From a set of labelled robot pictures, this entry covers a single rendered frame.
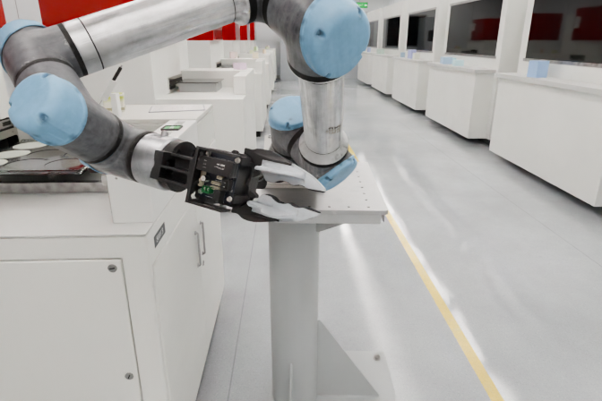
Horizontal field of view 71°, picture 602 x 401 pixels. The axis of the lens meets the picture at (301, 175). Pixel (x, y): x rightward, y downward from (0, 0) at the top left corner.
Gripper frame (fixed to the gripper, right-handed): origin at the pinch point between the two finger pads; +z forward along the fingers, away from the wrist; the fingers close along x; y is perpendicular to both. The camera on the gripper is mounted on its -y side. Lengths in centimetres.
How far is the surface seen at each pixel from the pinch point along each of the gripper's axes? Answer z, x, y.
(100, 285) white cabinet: -53, -34, -24
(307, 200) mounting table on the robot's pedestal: -20, -6, -55
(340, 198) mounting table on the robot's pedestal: -12, -4, -59
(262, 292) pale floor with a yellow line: -63, -68, -144
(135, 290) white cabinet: -46, -34, -27
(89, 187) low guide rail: -77, -17, -38
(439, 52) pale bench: -62, 214, -664
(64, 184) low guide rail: -83, -17, -35
